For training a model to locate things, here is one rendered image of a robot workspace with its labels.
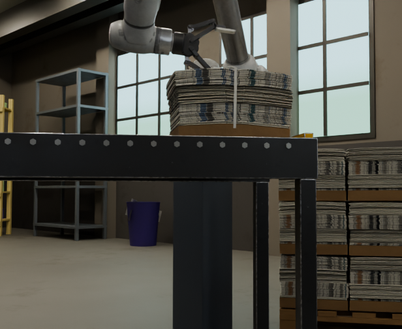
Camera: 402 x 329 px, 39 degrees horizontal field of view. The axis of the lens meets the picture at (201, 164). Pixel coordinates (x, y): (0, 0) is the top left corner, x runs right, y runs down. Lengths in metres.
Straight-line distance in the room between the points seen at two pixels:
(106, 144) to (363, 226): 1.28
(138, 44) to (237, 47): 0.71
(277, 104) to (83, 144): 0.65
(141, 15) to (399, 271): 1.47
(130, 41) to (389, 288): 1.45
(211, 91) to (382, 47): 3.77
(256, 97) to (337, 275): 0.98
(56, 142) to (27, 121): 8.75
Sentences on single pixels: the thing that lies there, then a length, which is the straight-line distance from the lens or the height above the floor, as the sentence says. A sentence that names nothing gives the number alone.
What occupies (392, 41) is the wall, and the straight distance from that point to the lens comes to 5.43.
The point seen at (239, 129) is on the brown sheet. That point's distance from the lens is 1.80.
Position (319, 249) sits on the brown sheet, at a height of 0.40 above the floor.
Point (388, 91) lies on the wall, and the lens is 5.35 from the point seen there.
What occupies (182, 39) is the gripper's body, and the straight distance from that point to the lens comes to 1.93.
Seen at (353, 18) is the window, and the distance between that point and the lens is 5.66.
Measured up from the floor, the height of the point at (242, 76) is 1.01.
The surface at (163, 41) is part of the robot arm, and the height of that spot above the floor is 1.14.
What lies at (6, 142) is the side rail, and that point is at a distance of 1.59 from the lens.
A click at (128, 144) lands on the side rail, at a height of 0.77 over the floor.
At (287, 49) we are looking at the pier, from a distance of 5.84.
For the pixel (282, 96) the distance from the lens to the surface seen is 1.85.
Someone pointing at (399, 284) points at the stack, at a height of 0.26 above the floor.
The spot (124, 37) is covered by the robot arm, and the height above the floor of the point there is 1.15.
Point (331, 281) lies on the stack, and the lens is 2.50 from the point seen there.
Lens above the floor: 0.64
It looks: 3 degrees up
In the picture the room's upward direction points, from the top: straight up
